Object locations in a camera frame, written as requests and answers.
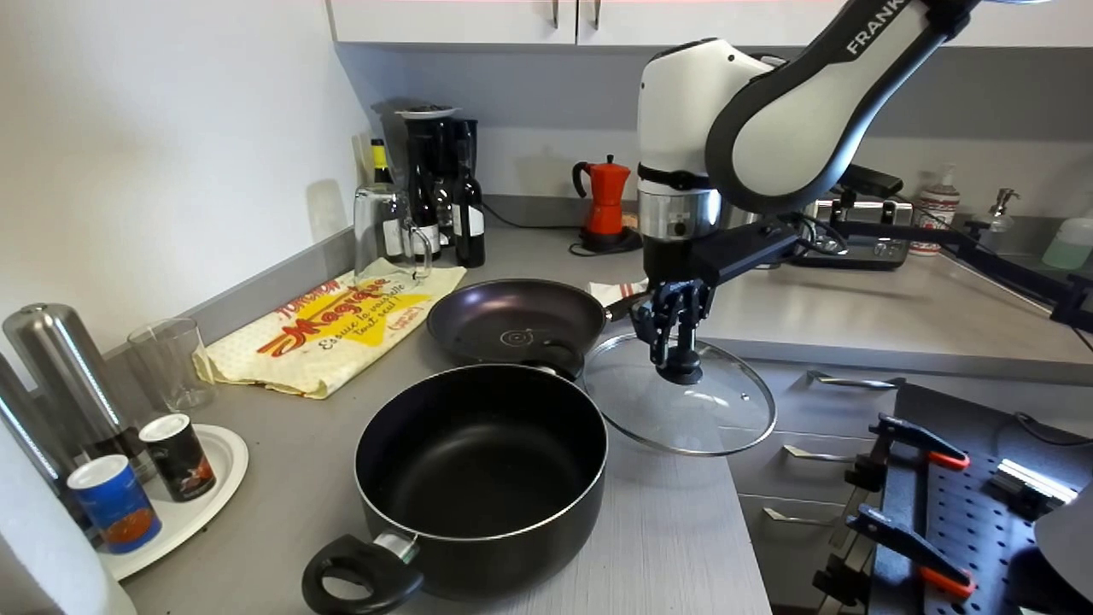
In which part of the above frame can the black drip coffee maker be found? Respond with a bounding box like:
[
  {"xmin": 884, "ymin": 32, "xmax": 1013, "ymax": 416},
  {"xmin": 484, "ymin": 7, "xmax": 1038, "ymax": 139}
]
[{"xmin": 373, "ymin": 96, "xmax": 483, "ymax": 236}]

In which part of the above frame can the white kitchen towel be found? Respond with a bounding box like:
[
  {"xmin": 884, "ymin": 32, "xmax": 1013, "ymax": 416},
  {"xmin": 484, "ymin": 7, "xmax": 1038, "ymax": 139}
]
[{"xmin": 587, "ymin": 272, "xmax": 654, "ymax": 312}]

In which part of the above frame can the dark frying pan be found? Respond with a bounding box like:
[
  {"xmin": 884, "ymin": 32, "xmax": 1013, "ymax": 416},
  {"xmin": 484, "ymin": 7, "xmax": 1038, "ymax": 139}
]
[{"xmin": 422, "ymin": 278, "xmax": 654, "ymax": 383}]

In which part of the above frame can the glass lid with black knob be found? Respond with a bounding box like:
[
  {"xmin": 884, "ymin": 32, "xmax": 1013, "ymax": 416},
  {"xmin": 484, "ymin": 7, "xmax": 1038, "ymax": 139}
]
[{"xmin": 576, "ymin": 327, "xmax": 782, "ymax": 461}]

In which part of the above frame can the tall clear glass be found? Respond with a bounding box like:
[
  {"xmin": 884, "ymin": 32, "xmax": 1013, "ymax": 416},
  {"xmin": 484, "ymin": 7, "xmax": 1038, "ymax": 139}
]
[{"xmin": 349, "ymin": 181, "xmax": 432, "ymax": 283}]

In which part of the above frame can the white plate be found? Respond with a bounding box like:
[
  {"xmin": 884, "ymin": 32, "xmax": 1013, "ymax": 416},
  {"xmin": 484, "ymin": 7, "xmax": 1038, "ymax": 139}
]
[{"xmin": 92, "ymin": 422, "xmax": 251, "ymax": 583}]

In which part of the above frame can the red moka pot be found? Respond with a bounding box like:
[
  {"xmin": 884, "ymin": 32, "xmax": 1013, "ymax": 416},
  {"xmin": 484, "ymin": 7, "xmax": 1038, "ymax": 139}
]
[{"xmin": 568, "ymin": 152, "xmax": 646, "ymax": 258}]

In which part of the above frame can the yellow printed tea towel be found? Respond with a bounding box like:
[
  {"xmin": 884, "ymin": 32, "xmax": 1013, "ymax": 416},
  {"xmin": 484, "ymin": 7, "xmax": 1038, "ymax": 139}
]
[{"xmin": 192, "ymin": 252, "xmax": 471, "ymax": 407}]

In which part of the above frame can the chrome faucet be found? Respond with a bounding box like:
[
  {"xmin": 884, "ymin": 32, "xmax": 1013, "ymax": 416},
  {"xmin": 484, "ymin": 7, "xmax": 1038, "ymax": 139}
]
[{"xmin": 983, "ymin": 185, "xmax": 1023, "ymax": 231}]

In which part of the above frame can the blue printed cup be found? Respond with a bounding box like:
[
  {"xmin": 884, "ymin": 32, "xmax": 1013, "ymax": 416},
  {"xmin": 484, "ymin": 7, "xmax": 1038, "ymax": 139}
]
[{"xmin": 62, "ymin": 452, "xmax": 166, "ymax": 558}]

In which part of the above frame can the yellow-capped bottle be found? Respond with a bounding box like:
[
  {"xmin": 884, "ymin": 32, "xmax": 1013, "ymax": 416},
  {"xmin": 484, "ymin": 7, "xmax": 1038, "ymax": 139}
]
[{"xmin": 362, "ymin": 138, "xmax": 409, "ymax": 266}]

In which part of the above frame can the dark wine bottle white label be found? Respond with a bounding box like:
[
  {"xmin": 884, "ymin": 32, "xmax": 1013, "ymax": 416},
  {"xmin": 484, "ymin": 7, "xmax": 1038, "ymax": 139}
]
[{"xmin": 446, "ymin": 117, "xmax": 492, "ymax": 272}]

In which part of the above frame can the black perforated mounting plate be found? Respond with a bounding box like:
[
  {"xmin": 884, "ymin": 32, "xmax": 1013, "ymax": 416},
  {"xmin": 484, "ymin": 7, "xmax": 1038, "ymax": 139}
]
[{"xmin": 867, "ymin": 378, "xmax": 1093, "ymax": 615}]

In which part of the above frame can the black cooking pot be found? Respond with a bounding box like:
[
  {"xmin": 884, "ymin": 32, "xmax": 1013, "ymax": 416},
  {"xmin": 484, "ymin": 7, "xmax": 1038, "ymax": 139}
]
[{"xmin": 296, "ymin": 358, "xmax": 615, "ymax": 615}]

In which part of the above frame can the clear plastic bottle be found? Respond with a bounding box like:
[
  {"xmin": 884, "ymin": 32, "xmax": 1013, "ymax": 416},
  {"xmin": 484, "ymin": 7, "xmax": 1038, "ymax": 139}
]
[{"xmin": 913, "ymin": 166, "xmax": 963, "ymax": 231}]

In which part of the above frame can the white paper towel roll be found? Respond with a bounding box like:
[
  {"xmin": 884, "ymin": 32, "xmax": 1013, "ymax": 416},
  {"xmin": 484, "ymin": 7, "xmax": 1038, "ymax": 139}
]
[{"xmin": 0, "ymin": 428, "xmax": 140, "ymax": 615}]

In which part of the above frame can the steel grinder mill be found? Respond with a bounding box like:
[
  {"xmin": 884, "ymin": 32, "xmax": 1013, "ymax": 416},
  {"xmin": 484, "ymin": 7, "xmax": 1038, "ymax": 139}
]
[
  {"xmin": 0, "ymin": 348, "xmax": 75, "ymax": 494},
  {"xmin": 0, "ymin": 300, "xmax": 128, "ymax": 461}
]

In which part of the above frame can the black clamp orange tip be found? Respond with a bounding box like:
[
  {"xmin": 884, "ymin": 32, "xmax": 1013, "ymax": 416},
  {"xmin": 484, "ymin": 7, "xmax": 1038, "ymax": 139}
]
[
  {"xmin": 845, "ymin": 414, "xmax": 977, "ymax": 494},
  {"xmin": 808, "ymin": 501, "xmax": 981, "ymax": 608}
]

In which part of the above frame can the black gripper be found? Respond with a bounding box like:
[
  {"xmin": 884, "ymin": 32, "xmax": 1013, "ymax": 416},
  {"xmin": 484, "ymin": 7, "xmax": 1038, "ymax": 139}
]
[{"xmin": 629, "ymin": 230, "xmax": 725, "ymax": 385}]

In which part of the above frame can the small clear glass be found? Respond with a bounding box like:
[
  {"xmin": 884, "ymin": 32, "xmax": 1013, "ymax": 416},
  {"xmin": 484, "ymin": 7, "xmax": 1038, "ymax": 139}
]
[{"xmin": 123, "ymin": 316, "xmax": 217, "ymax": 416}]

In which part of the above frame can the silver black toaster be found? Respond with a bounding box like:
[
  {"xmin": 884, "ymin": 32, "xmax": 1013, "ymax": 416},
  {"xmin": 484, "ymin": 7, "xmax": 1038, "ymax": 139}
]
[{"xmin": 788, "ymin": 187, "xmax": 920, "ymax": 272}]

